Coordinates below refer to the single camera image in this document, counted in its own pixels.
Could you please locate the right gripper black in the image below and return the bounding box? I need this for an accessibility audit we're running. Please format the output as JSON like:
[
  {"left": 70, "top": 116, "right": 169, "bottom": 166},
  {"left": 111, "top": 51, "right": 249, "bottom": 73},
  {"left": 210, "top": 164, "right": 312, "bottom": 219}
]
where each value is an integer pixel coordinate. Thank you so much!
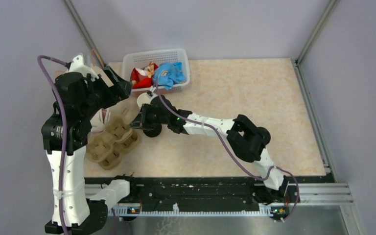
[{"left": 129, "top": 104, "right": 169, "bottom": 131}]

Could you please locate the red cloth toy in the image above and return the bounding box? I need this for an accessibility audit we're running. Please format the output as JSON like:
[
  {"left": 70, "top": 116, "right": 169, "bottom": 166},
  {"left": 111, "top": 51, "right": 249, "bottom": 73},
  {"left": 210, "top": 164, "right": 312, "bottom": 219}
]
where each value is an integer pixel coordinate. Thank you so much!
[{"left": 131, "top": 62, "right": 159, "bottom": 89}]

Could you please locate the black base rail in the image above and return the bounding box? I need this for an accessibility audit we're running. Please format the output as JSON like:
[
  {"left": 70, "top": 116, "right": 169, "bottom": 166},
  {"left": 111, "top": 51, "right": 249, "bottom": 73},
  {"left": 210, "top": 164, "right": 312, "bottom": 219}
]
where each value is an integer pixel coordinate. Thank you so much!
[{"left": 107, "top": 176, "right": 334, "bottom": 213}]

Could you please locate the white wrapped straws bundle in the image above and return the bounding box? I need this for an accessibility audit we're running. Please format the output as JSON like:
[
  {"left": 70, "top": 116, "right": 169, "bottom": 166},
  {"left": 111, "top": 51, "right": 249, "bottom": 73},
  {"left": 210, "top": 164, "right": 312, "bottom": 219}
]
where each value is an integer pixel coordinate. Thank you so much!
[{"left": 90, "top": 108, "right": 111, "bottom": 133}]

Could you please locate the black lid stack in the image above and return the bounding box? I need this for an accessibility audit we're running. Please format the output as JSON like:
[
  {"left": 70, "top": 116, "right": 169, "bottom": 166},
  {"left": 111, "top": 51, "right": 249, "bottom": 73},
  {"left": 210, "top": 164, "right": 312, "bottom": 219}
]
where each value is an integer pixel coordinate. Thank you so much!
[{"left": 143, "top": 124, "right": 162, "bottom": 138}]

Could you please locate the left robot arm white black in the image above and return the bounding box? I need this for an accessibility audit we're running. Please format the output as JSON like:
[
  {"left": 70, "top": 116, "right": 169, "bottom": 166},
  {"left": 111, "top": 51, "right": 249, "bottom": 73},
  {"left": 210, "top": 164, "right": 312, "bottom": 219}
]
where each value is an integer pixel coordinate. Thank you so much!
[{"left": 37, "top": 53, "right": 138, "bottom": 235}]

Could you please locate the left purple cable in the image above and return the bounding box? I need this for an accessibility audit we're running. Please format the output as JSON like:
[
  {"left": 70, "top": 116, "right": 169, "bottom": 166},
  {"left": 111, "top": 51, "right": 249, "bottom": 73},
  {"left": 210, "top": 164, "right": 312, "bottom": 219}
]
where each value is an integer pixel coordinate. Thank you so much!
[{"left": 37, "top": 55, "right": 70, "bottom": 235}]

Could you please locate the stack of paper cups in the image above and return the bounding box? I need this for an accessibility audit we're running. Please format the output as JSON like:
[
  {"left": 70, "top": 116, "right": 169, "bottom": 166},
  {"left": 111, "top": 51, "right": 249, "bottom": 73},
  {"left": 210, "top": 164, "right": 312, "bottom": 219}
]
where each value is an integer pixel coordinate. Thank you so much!
[{"left": 137, "top": 93, "right": 151, "bottom": 109}]

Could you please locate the brown pulp cup carrier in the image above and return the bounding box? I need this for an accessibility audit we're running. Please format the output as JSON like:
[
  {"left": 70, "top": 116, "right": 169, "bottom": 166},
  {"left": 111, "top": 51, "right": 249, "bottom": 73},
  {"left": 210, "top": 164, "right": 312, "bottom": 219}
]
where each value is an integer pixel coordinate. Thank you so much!
[{"left": 85, "top": 117, "right": 140, "bottom": 170}]

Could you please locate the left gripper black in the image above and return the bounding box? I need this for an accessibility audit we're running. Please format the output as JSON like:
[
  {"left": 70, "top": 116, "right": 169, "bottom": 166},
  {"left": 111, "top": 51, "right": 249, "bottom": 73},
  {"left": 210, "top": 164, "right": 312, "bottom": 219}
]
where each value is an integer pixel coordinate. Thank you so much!
[{"left": 80, "top": 65, "right": 133, "bottom": 118}]

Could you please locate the blue cloth toy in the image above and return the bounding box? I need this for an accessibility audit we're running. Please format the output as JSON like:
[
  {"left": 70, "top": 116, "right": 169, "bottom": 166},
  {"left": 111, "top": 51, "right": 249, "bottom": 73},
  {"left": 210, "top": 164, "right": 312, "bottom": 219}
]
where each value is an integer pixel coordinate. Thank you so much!
[{"left": 153, "top": 62, "right": 186, "bottom": 91}]

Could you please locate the black cup lid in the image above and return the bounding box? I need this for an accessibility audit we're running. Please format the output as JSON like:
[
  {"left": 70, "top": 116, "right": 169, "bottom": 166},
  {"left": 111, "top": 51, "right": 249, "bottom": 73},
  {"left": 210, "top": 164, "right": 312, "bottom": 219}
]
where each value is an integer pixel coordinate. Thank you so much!
[{"left": 258, "top": 127, "right": 271, "bottom": 146}]

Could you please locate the beige paper bag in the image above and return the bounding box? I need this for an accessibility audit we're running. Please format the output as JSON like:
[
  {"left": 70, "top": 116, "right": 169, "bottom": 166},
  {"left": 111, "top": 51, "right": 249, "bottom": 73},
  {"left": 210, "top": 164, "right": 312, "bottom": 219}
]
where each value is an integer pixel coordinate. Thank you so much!
[{"left": 53, "top": 48, "right": 115, "bottom": 88}]

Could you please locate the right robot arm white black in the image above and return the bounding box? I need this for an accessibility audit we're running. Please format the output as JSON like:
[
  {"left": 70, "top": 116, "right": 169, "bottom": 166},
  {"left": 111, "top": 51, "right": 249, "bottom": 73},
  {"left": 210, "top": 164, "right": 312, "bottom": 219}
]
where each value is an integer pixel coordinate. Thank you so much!
[{"left": 129, "top": 95, "right": 298, "bottom": 205}]

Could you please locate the white plastic basket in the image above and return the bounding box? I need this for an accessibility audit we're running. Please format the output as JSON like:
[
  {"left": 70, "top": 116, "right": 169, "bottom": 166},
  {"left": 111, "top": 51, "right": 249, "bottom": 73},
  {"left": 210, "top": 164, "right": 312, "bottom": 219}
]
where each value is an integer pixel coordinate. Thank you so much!
[{"left": 121, "top": 48, "right": 190, "bottom": 94}]

